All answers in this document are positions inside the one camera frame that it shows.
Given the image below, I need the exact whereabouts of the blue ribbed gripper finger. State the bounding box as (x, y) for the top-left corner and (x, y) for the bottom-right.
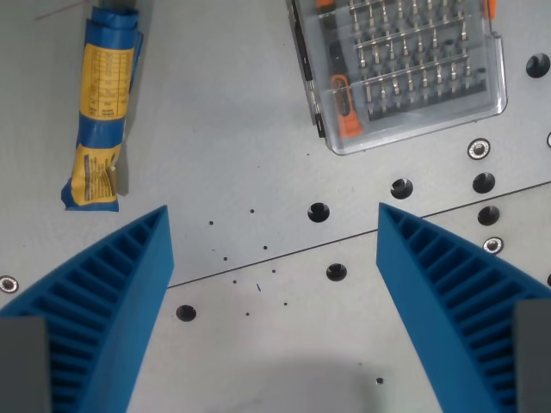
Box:
(0, 205), (176, 413)
(375, 202), (551, 413)

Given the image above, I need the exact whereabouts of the blue and yellow rolled bag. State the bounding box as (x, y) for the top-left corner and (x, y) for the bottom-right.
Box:
(60, 4), (144, 213)

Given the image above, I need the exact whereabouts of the clear screwdriver bit set case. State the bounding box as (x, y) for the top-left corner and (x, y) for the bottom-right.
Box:
(285, 0), (509, 157)

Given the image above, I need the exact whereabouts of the orange and black screwdriver handle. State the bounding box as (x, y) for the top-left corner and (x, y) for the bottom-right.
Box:
(328, 41), (363, 139)

